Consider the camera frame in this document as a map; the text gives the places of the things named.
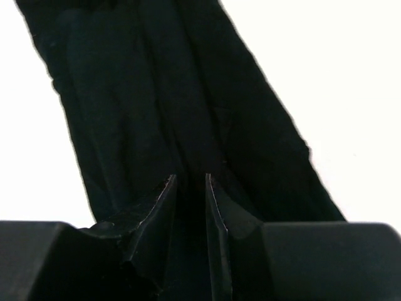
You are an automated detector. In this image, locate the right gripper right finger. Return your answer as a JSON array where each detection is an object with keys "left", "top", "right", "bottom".
[{"left": 206, "top": 175, "right": 400, "bottom": 300}]

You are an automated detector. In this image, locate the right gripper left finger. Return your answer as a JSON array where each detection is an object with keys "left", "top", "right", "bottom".
[{"left": 1, "top": 175, "right": 177, "bottom": 300}]

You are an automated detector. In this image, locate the black t-shirt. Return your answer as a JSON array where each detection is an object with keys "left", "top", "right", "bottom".
[{"left": 17, "top": 1, "right": 344, "bottom": 300}]

